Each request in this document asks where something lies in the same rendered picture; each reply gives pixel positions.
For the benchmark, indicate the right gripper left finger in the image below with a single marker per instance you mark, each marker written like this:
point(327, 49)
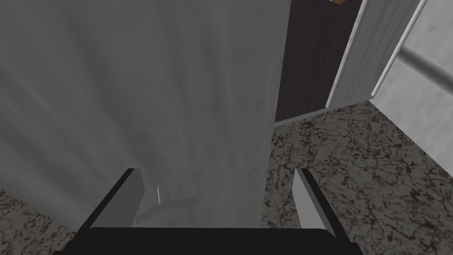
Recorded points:
point(120, 205)

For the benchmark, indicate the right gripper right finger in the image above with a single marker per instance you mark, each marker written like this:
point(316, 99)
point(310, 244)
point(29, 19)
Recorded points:
point(311, 205)

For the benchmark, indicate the dark brown door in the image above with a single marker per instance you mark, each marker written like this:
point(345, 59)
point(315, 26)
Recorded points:
point(311, 60)

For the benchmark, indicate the gold door knob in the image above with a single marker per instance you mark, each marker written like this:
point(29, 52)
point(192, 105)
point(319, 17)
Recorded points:
point(338, 1)

